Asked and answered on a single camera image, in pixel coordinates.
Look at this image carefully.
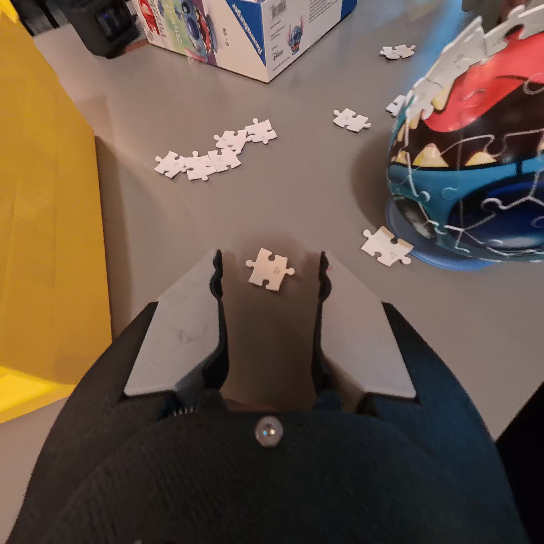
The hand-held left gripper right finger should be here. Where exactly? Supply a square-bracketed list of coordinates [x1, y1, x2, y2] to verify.
[311, 251, 417, 412]

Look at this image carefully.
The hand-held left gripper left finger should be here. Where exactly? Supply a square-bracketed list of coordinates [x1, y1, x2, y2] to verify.
[122, 249, 230, 397]

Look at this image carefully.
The blue puzzle ball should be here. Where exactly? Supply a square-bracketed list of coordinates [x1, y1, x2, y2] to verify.
[386, 4, 544, 262]

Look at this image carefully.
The cartoon puzzle box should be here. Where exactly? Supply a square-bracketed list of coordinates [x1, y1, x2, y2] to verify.
[132, 0, 358, 83]

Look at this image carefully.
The cluster of white jigsaw parts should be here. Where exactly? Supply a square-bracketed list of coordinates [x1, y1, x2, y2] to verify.
[154, 118, 278, 182]

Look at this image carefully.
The yellow plastic bin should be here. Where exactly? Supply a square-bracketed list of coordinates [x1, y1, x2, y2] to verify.
[0, 8, 113, 426]

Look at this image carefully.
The black digital timer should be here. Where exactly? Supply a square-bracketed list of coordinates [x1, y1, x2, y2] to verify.
[68, 0, 141, 59]

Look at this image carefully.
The blue ball stand ring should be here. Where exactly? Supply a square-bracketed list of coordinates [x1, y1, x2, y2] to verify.
[384, 212, 544, 273]

